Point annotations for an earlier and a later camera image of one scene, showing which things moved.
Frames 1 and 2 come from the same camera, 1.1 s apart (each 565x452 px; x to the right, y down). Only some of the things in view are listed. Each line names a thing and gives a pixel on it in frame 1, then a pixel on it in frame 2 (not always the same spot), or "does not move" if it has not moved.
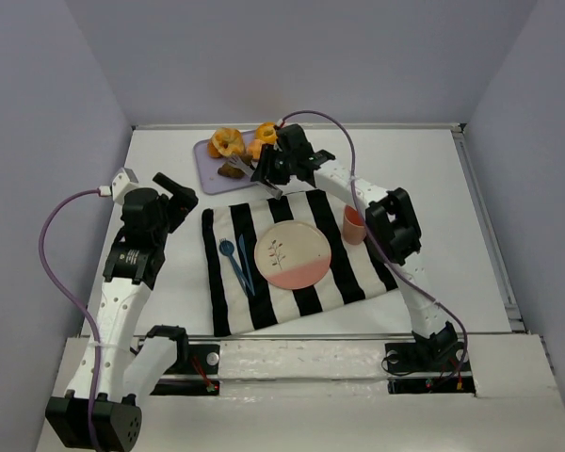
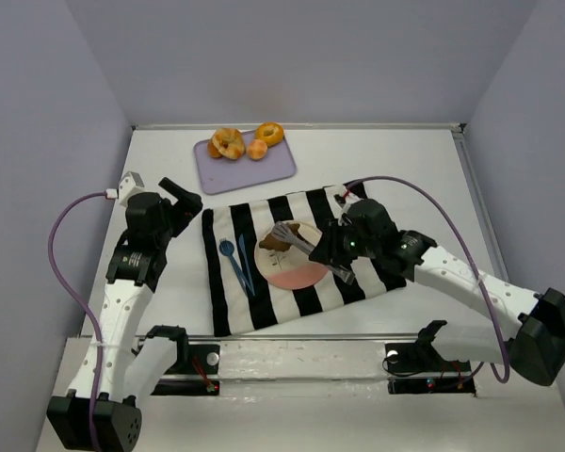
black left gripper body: (178, 201) does not move
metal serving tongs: (266, 185) to (284, 234)
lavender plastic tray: (207, 178) does not move
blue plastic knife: (245, 263) does not move
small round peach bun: (254, 148) does not move
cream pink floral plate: (292, 254) does not move
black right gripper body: (267, 166) to (330, 247)
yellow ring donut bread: (266, 133) does not move
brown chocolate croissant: (227, 169) to (272, 243)
